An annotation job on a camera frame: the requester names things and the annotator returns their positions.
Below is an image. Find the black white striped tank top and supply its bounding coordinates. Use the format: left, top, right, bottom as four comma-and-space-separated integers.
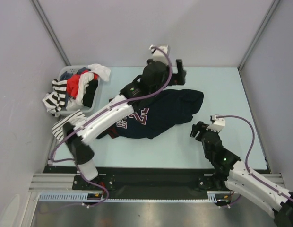
42, 79, 67, 117

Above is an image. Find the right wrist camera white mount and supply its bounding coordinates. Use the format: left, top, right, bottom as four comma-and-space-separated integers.
206, 114, 225, 133

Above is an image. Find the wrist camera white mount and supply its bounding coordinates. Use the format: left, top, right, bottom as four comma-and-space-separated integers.
149, 45, 170, 65
206, 114, 225, 133

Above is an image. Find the aluminium extrusion rail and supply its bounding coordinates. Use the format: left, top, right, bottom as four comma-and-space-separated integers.
28, 173, 76, 192

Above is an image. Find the grey blue tank top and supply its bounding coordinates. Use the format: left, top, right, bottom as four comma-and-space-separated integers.
59, 67, 90, 81

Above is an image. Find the thin striped white tank top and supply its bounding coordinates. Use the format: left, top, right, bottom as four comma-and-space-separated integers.
51, 109, 88, 142

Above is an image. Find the navy tank top red trim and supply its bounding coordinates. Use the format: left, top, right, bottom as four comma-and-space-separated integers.
97, 89, 204, 139

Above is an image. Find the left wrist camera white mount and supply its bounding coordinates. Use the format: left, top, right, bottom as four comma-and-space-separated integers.
149, 45, 170, 65

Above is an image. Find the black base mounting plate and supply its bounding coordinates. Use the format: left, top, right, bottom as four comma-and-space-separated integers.
43, 166, 238, 200

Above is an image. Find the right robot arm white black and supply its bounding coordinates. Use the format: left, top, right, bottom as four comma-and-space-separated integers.
190, 122, 293, 227

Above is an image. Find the grey plastic laundry basket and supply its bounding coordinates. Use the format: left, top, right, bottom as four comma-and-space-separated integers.
57, 65, 102, 116

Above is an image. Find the slotted cable duct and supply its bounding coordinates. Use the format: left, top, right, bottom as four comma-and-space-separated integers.
38, 192, 231, 204

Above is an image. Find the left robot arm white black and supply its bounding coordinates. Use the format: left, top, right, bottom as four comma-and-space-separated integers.
63, 59, 186, 189

